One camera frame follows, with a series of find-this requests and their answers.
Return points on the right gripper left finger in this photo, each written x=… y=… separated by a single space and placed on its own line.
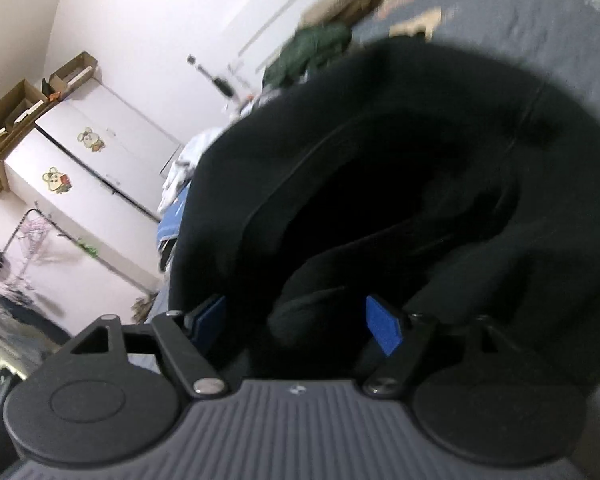
x=181 y=360

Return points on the grey quilted bedspread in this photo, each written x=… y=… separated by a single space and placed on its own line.
x=559 y=39

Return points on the blue pillow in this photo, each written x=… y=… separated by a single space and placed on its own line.
x=169 y=226

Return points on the large cardboard box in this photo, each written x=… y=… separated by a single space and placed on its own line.
x=19 y=109

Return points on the dark green garment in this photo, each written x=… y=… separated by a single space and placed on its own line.
x=309 y=50

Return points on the black hanging device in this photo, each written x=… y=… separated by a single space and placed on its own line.
x=221 y=84

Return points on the black sweatshirt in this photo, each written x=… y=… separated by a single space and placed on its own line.
x=434 y=180

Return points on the white wardrobe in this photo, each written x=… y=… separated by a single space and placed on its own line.
x=97 y=167

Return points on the white garment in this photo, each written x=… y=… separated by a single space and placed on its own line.
x=184 y=165

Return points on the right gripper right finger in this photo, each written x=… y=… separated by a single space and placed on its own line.
x=402 y=339

